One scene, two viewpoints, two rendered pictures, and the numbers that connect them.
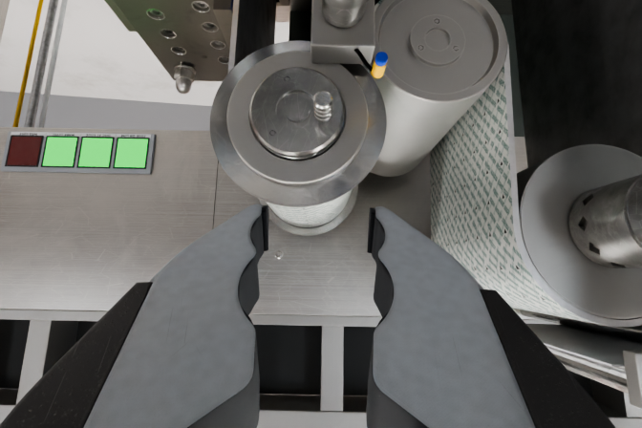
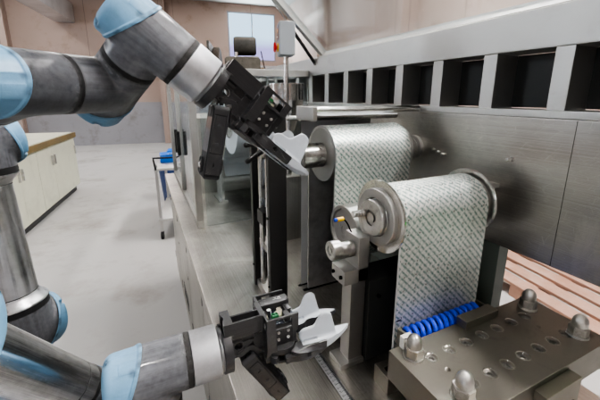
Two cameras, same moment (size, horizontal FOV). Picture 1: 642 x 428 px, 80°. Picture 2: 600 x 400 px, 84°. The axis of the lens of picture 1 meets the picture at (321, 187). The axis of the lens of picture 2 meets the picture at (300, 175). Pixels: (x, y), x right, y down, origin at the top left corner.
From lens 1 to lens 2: 0.54 m
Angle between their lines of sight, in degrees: 63
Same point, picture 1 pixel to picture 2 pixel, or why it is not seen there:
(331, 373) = (488, 78)
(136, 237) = not seen: outside the picture
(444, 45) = (343, 227)
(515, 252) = (337, 150)
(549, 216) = (329, 160)
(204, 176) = (568, 233)
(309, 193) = (377, 184)
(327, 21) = (354, 245)
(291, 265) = (504, 150)
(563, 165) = (326, 175)
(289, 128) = (371, 211)
